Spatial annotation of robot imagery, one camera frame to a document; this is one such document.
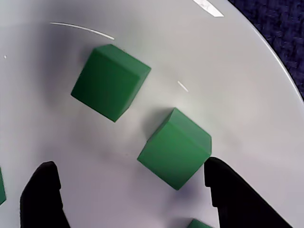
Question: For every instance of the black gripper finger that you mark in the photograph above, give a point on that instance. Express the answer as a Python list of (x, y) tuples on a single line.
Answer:
[(237, 204), (41, 199)]

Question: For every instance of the green cube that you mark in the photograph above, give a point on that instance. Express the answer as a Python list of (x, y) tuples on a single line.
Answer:
[(174, 149), (110, 82), (198, 225), (1, 185)]

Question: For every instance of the white round plate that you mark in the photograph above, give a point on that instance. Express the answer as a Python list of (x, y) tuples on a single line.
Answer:
[(213, 71)]

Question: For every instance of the blue woven cloth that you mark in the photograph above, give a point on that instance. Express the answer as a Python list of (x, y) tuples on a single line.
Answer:
[(285, 35)]

